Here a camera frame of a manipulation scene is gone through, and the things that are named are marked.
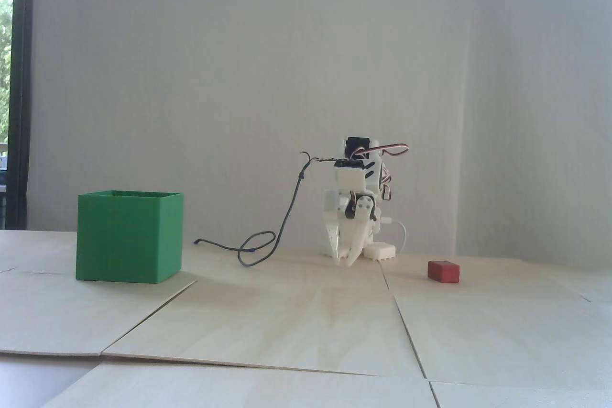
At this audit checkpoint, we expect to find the dark window frame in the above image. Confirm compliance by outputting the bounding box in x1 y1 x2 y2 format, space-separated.
6 0 37 231

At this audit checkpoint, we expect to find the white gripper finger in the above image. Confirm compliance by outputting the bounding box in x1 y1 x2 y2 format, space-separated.
325 217 348 266
345 193 378 267

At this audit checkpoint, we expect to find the black wrist camera board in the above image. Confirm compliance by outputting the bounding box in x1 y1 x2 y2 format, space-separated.
330 157 372 170

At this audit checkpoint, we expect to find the green box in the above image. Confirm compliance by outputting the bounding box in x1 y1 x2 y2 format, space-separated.
76 190 185 284

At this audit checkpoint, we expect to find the white power cable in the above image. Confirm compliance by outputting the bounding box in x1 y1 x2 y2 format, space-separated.
382 218 408 255

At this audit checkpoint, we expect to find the red white black servo wire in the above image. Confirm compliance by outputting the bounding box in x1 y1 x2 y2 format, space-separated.
355 143 410 201

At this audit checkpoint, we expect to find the red block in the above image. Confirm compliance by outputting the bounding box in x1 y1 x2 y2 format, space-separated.
427 260 460 283

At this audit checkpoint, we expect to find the black camera cable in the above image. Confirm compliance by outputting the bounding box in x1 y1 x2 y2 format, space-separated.
194 152 335 266

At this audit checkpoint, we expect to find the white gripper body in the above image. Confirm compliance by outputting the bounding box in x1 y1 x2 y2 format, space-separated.
324 190 381 225

